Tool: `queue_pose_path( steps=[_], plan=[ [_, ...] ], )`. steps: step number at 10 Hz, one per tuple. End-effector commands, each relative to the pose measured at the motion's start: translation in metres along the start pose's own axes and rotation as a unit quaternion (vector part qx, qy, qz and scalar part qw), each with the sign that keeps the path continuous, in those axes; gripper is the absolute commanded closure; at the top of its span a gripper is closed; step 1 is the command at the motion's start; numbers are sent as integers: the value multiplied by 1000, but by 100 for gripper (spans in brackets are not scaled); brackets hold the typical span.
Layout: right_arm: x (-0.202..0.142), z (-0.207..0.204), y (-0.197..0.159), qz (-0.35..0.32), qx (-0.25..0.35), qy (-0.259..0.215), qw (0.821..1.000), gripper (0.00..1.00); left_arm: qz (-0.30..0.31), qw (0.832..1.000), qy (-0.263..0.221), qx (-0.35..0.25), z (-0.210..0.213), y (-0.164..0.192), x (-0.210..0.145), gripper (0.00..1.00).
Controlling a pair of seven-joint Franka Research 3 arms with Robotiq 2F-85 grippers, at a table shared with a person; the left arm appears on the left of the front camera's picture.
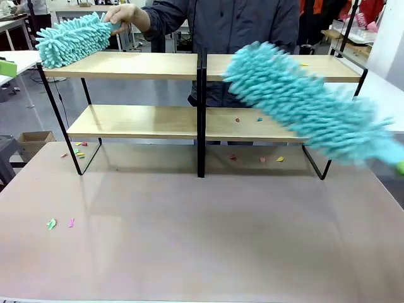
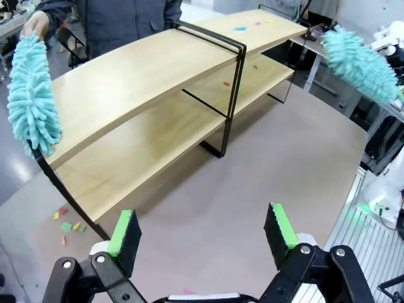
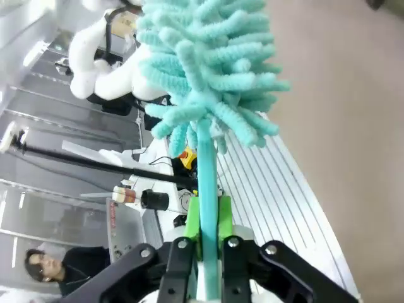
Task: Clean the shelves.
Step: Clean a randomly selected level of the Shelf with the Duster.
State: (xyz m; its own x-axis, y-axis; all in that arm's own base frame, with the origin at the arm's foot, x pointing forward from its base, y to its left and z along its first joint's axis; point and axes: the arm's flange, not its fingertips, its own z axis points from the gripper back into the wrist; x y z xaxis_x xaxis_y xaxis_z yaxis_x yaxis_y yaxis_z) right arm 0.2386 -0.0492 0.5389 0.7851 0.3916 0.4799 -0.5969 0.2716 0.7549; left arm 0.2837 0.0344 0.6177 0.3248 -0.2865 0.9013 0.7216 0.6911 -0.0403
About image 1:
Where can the teal microfibre duster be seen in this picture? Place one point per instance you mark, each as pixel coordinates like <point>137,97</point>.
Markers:
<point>300,94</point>
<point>72,39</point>

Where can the person's right forearm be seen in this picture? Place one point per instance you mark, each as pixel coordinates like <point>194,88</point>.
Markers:
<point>164,19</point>

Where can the person's right hand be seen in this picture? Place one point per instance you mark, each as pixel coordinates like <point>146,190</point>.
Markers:
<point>129,14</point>

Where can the white table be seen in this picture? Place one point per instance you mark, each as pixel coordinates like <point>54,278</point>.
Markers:
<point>19,60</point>

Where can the cardboard box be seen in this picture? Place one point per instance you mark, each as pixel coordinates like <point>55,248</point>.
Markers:
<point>34,143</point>

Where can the grey chair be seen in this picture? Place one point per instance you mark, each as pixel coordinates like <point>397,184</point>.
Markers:
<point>7,158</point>

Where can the wooden workbench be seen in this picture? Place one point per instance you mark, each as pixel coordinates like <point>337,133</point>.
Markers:
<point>350,42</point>

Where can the pink printed item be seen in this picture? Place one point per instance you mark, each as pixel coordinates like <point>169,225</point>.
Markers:
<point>366,21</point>

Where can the black mug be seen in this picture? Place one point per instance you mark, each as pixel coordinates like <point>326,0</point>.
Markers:
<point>306,50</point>

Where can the black pole with clamp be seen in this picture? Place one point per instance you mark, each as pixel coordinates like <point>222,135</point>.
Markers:
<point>347,25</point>

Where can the red and orange clothes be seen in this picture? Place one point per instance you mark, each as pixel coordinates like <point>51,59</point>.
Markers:
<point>325,8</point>

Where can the person in dark blue jacket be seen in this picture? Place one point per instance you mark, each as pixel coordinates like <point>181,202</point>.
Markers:
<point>240,25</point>

